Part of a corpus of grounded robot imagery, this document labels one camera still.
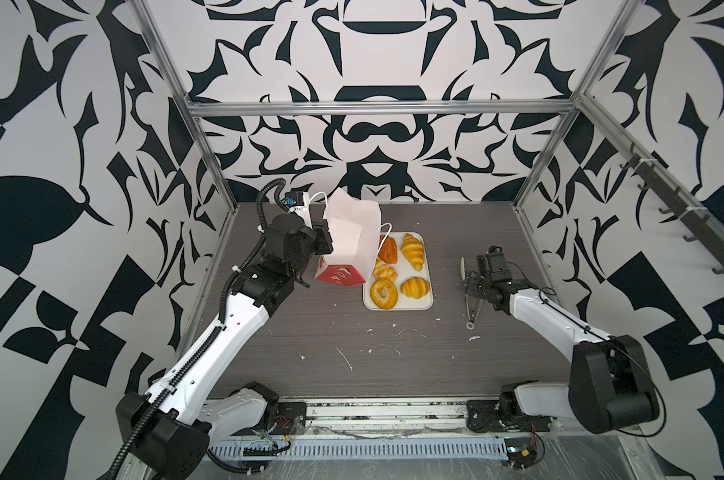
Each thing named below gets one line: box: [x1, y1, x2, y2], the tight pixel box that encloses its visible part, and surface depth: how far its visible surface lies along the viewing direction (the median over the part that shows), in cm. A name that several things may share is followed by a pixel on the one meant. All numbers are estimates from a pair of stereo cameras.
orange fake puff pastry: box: [378, 235, 398, 264], surface depth 104 cm
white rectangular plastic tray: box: [362, 232, 434, 311], surface depth 97 cm
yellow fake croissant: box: [402, 233, 425, 272], surface depth 104 cm
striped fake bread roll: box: [374, 257, 398, 281], surface depth 98 cm
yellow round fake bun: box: [400, 277, 431, 299], surface depth 96 cm
